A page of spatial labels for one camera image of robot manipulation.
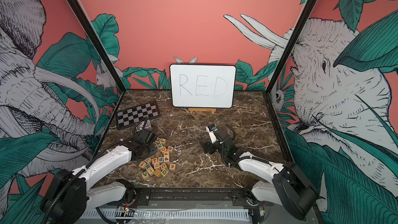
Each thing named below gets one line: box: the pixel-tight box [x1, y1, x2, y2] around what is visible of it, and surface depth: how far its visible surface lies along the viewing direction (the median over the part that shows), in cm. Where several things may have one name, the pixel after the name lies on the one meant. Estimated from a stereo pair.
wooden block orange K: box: [168, 163, 176, 171], surface depth 83 cm
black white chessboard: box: [115, 101, 161, 131], surface depth 106 cm
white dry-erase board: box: [169, 64, 237, 109], surface depth 100 cm
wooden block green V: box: [141, 171, 150, 180], surface depth 80 cm
